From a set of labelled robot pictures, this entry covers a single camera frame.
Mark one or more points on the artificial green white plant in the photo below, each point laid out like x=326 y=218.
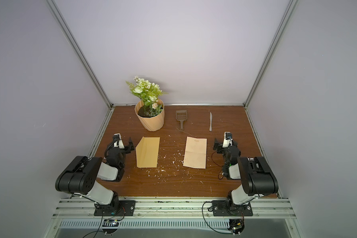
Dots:
x=149 y=94

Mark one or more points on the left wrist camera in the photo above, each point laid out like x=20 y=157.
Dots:
x=117 y=141

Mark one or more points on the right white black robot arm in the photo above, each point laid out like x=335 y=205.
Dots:
x=255 y=175

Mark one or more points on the aluminium front rail frame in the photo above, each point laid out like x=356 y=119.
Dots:
x=198 y=207

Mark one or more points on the cream letter paper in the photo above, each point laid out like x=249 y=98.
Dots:
x=195 y=153

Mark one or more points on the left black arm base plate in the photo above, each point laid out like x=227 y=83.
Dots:
x=119 y=208

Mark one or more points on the small brown slotted scoop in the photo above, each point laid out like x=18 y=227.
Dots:
x=181 y=116

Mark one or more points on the grey plastic knife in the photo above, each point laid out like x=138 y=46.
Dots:
x=210 y=121

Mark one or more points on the brown kraft envelope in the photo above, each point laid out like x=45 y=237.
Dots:
x=147 y=152

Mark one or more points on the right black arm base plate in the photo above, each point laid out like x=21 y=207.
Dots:
x=232 y=208

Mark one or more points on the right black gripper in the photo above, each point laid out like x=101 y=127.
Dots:
x=221 y=148

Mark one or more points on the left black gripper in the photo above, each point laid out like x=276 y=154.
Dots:
x=129 y=149

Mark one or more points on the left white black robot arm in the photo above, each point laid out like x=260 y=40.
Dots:
x=80 y=176

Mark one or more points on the beige ribbed flower pot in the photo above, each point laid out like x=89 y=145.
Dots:
x=154 y=123

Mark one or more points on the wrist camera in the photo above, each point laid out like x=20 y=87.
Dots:
x=228 y=138
x=117 y=141

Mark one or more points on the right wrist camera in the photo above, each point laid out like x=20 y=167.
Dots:
x=228 y=138

